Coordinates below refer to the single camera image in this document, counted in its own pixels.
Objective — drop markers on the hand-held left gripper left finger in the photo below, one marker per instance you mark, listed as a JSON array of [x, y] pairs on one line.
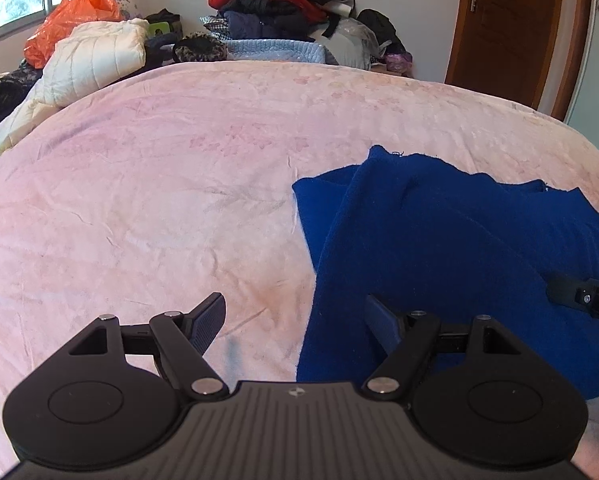
[[208, 316]]

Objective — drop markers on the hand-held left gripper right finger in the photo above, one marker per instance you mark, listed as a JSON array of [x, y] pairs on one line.
[[379, 322]]

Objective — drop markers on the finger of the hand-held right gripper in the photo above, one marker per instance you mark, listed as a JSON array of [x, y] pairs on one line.
[[564, 290]]

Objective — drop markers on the blue knit sweater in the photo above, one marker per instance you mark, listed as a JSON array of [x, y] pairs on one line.
[[429, 260]]

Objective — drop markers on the dark patterned clothes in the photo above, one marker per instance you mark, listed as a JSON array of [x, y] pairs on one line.
[[6, 95]]

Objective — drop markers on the pink blanket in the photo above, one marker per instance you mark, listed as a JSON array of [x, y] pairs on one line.
[[154, 185]]

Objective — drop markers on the purple bag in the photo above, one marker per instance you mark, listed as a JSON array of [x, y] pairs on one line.
[[398, 62]]

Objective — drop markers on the wooden door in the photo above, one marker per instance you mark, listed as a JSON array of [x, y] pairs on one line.
[[509, 30]]

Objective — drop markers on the leopard print cloth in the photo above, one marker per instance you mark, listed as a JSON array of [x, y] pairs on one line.
[[199, 49]]

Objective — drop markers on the black bag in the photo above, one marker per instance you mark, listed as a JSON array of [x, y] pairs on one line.
[[162, 50]]

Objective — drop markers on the light blue knitted cloth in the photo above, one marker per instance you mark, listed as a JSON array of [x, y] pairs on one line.
[[274, 51]]

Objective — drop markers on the clear plastic bag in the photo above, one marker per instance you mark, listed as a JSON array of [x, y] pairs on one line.
[[352, 42]]

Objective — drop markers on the white quilted jacket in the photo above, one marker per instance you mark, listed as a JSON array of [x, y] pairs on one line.
[[89, 60]]

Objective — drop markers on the houndstooth cloth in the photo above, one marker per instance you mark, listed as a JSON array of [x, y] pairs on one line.
[[214, 27]]

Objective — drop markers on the green box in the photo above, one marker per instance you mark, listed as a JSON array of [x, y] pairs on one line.
[[158, 29]]

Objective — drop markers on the black garment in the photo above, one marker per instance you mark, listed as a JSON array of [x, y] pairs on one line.
[[382, 27]]

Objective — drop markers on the navy garment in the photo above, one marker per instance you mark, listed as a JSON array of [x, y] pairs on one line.
[[259, 22]]

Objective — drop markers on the orange plastic bag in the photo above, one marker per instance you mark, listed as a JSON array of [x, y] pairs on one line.
[[74, 15]]

